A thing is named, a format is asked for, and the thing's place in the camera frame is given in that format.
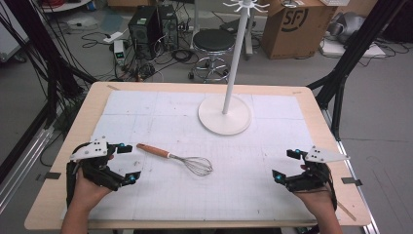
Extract person's left hand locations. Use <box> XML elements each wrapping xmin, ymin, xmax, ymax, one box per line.
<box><xmin>68</xmin><ymin>155</ymin><xmax>115</xmax><ymax>211</ymax></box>

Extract aluminium rail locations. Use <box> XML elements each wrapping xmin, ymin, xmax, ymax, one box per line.
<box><xmin>320</xmin><ymin>108</ymin><xmax>382</xmax><ymax>234</ymax></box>
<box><xmin>0</xmin><ymin>124</ymin><xmax>56</xmax><ymax>215</ymax></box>

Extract white power strip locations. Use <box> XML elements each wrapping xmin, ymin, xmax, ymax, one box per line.
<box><xmin>102</xmin><ymin>30</ymin><xmax>125</xmax><ymax>45</ymax></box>

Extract wooden-handled wire whisk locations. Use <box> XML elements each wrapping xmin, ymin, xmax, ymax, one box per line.
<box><xmin>135</xmin><ymin>142</ymin><xmax>214</xmax><ymax>177</ymax></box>

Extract black round stool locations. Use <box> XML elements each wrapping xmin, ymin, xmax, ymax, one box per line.
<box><xmin>187</xmin><ymin>28</ymin><xmax>237</xmax><ymax>84</ymax></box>

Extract black metal frame stand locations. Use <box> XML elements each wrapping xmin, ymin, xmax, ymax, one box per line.
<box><xmin>306</xmin><ymin>0</ymin><xmax>409</xmax><ymax>141</ymax></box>
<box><xmin>0</xmin><ymin>0</ymin><xmax>99</xmax><ymax>183</ymax></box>

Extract person's right hand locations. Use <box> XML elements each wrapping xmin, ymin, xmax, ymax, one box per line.
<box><xmin>292</xmin><ymin>164</ymin><xmax>338</xmax><ymax>216</ymax></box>

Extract brown cardboard box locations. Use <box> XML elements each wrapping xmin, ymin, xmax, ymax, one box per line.
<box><xmin>260</xmin><ymin>0</ymin><xmax>339</xmax><ymax>60</ymax></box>

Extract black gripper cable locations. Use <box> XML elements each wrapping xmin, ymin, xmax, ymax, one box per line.
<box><xmin>65</xmin><ymin>141</ymin><xmax>93</xmax><ymax>209</ymax></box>
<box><xmin>324</xmin><ymin>167</ymin><xmax>339</xmax><ymax>211</ymax></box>

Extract large black computer tower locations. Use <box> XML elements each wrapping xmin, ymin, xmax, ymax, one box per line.
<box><xmin>128</xmin><ymin>5</ymin><xmax>164</xmax><ymax>61</ymax></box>

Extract white hook stand rack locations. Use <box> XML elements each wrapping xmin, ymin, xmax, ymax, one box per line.
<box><xmin>197</xmin><ymin>0</ymin><xmax>272</xmax><ymax>137</ymax></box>

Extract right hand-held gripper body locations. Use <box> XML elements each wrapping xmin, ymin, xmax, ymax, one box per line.
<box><xmin>286</xmin><ymin>145</ymin><xmax>352</xmax><ymax>193</ymax></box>

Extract white flat board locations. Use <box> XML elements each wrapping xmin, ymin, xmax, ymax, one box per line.
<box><xmin>319</xmin><ymin>38</ymin><xmax>388</xmax><ymax>59</ymax></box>

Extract grey machine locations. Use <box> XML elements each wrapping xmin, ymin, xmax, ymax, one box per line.
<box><xmin>326</xmin><ymin>12</ymin><xmax>367</xmax><ymax>45</ymax></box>

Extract thin wooden stick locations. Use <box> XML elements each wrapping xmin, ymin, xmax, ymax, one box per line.
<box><xmin>336</xmin><ymin>200</ymin><xmax>357</xmax><ymax>222</ymax></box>

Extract small device with green display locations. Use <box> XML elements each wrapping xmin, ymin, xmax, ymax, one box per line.
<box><xmin>113</xmin><ymin>39</ymin><xmax>127</xmax><ymax>65</ymax></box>

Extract coiled black cable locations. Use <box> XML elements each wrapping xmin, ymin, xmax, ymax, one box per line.
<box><xmin>169</xmin><ymin>48</ymin><xmax>197</xmax><ymax>65</ymax></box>

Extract slim black computer tower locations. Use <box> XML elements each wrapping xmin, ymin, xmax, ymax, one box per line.
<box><xmin>158</xmin><ymin>4</ymin><xmax>180</xmax><ymax>52</ymax></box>

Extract white grid paper mat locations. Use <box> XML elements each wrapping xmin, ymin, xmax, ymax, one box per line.
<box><xmin>60</xmin><ymin>89</ymin><xmax>339</xmax><ymax>222</ymax></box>

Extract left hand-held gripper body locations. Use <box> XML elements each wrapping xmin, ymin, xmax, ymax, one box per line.
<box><xmin>68</xmin><ymin>136</ymin><xmax>121</xmax><ymax>193</ymax></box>

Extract black tape strip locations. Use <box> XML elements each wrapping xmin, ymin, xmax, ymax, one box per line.
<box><xmin>35</xmin><ymin>171</ymin><xmax>62</xmax><ymax>181</ymax></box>
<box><xmin>340</xmin><ymin>176</ymin><xmax>363</xmax><ymax>187</ymax></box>

